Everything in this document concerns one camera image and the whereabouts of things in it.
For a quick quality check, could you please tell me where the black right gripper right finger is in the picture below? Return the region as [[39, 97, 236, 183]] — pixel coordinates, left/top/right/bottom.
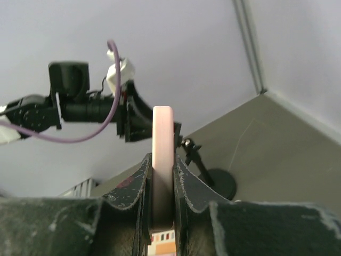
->
[[173, 156, 340, 255]]

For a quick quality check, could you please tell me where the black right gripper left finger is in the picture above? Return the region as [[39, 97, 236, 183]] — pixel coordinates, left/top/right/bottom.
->
[[1, 154, 152, 255]]

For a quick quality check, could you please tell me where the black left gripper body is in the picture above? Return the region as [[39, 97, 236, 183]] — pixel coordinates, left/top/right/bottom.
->
[[117, 80, 152, 142]]

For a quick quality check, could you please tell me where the black phone pink case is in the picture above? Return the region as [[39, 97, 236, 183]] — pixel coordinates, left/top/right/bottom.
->
[[152, 106, 174, 231]]

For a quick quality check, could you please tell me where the black phone stand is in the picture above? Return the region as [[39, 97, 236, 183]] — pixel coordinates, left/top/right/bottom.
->
[[174, 122, 237, 201]]

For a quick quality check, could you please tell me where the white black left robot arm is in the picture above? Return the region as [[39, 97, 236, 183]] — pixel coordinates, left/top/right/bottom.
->
[[1, 58, 152, 142]]

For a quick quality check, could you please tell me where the orange patchwork placemat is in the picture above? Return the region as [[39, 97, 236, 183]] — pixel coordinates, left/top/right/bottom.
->
[[148, 230, 176, 255]]

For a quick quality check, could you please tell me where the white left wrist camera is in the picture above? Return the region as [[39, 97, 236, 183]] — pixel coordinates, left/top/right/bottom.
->
[[105, 49, 136, 95]]

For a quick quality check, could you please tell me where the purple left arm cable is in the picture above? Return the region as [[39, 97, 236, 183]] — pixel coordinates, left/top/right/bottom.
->
[[0, 39, 121, 143]]

